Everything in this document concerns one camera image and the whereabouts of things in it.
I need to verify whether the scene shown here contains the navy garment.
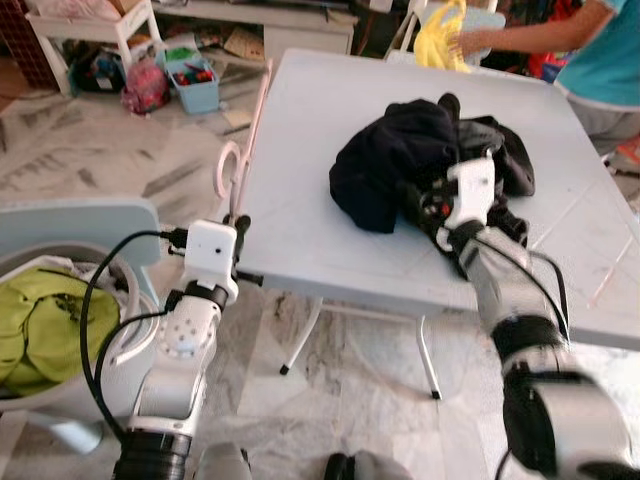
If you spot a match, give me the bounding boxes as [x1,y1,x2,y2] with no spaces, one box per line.
[328,93,463,234]

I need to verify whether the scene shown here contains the pink plastic hanger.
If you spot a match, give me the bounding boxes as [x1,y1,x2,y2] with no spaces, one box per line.
[214,58,277,231]

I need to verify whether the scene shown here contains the lime green garment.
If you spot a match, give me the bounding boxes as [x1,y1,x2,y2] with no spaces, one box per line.
[0,268,123,397]

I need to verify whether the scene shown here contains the person's hand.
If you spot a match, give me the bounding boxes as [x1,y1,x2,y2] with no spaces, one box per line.
[450,28,493,59]

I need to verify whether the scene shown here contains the white folding table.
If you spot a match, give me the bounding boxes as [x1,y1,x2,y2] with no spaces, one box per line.
[232,48,640,401]

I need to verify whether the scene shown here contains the grey plastic bucket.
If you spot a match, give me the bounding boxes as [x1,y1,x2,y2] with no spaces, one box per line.
[0,255,163,419]

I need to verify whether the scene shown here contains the light blue plastic bin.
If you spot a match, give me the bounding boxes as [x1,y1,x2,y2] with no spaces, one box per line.
[160,45,222,115]

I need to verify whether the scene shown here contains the yellow cloth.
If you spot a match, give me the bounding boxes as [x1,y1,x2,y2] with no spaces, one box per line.
[412,0,471,74]

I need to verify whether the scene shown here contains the pink bag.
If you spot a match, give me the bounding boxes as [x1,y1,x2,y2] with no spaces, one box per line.
[121,58,171,115]

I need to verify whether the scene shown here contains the grey robot left foot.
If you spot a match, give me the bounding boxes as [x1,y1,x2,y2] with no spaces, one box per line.
[195,443,253,480]

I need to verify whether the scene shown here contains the white low cabinet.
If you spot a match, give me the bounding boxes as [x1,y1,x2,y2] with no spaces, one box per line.
[150,0,359,59]

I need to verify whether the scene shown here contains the person's torso teal shirt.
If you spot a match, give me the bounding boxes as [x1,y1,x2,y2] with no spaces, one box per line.
[553,0,640,156]

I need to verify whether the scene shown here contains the white open shelf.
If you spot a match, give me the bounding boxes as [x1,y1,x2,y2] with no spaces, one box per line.
[25,0,163,98]

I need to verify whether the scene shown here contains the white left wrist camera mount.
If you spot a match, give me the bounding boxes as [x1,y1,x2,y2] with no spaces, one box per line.
[183,220,239,304]

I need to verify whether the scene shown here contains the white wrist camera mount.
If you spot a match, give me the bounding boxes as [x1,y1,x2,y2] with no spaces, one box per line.
[183,220,239,304]
[445,155,498,231]

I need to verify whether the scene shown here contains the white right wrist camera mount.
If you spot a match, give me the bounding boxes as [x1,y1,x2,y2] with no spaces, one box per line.
[445,155,498,231]

